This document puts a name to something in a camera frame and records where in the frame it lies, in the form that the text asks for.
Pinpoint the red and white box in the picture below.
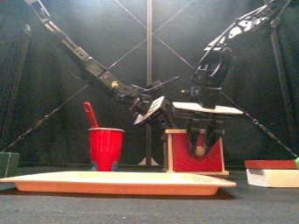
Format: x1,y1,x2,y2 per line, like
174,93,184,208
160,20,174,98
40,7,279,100
163,129,231,177

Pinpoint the red ribbed plastic cup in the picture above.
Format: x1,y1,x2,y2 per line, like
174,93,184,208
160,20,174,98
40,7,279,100
87,127,127,172

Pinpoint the white box with red lid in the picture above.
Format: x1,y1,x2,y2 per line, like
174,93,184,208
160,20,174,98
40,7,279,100
244,159,299,188

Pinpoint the vertical metal frame pole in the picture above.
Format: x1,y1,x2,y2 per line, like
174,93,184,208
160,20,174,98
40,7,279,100
138,0,162,167

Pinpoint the black slanted frame pole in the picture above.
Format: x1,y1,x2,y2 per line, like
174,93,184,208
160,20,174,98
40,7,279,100
267,17,299,154

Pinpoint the blue toy item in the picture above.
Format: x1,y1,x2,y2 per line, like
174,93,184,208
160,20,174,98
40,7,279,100
88,161,120,172

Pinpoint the red toothbrush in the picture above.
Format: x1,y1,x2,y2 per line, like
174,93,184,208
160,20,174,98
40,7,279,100
82,101,100,130

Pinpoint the red drawer with wooden knob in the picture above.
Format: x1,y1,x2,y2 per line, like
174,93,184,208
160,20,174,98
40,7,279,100
172,132,226,173

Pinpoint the diagonal brace wire with turnbuckle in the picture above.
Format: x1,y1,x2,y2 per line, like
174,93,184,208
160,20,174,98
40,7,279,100
114,0,299,159

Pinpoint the green box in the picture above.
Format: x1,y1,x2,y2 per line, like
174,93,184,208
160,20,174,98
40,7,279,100
0,151,22,179

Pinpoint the cream plastic tray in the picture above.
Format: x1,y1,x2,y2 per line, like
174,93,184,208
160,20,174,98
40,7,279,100
0,171,239,197

